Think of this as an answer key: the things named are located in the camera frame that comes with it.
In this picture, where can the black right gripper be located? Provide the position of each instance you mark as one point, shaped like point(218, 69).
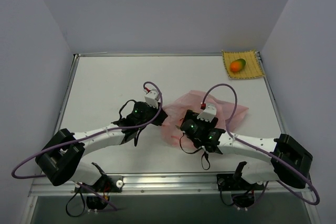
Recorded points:
point(188, 116)

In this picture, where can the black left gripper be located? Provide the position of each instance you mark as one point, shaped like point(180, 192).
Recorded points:
point(159, 115)

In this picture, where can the orange green fake mango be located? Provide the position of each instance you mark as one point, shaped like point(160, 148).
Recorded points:
point(237, 65)

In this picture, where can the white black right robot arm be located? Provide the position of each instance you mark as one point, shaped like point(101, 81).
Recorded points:
point(281, 158)

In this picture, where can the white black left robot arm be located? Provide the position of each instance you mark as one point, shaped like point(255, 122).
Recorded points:
point(63, 160)

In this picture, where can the yellow woven mat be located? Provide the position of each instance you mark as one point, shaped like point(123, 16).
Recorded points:
point(252, 69)

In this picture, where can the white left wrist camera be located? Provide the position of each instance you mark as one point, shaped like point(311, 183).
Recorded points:
point(152, 98)

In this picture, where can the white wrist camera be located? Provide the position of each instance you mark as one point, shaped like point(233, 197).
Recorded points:
point(152, 98)
point(208, 112)

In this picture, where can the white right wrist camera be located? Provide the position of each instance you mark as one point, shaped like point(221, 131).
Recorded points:
point(208, 112)

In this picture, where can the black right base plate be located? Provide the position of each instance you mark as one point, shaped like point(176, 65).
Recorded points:
point(227, 182)

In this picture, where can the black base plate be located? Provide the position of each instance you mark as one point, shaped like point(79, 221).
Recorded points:
point(107, 184)
point(227, 182)

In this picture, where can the aluminium front rail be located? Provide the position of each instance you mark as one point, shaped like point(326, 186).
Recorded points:
point(141, 184)

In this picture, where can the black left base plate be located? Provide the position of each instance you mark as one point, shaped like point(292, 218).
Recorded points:
point(107, 184)

